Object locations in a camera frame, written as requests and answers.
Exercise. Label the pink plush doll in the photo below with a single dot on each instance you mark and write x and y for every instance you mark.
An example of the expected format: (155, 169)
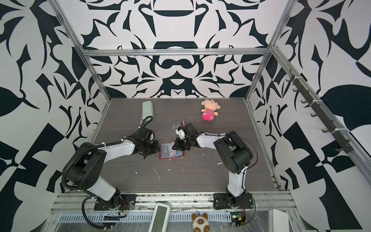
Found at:
(210, 109)

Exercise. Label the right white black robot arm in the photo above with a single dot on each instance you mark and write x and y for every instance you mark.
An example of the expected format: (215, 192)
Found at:
(232, 149)

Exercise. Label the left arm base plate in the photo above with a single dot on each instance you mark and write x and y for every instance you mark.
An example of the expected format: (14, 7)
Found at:
(120, 202)

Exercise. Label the wall hook rail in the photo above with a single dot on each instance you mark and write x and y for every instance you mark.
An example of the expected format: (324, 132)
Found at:
(321, 111)

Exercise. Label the green glasses case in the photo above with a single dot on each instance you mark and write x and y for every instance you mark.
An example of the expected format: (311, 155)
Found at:
(147, 111)

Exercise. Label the brown white plush toy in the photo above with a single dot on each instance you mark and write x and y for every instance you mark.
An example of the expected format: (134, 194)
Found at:
(200, 222)

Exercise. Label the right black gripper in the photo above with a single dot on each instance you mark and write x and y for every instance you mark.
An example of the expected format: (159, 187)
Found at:
(179, 147)

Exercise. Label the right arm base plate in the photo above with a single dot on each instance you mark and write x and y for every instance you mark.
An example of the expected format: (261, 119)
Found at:
(227, 201)

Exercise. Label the white box bottom right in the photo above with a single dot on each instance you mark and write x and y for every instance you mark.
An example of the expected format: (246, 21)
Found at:
(278, 221)

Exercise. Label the red leather card holder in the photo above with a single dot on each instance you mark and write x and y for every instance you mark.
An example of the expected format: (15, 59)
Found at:
(167, 152)

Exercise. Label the clear acrylic card box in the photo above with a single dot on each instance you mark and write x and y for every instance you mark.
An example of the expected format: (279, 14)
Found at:
(178, 124)

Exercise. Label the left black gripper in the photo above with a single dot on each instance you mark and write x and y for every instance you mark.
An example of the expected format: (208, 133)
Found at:
(156, 144)

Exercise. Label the white tablet device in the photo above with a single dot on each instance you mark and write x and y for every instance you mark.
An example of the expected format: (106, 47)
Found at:
(160, 218)

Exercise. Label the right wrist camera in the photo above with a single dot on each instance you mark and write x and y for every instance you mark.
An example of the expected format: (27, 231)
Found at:
(180, 132)

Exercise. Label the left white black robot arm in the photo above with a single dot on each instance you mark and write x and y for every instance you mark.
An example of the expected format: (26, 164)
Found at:
(82, 171)

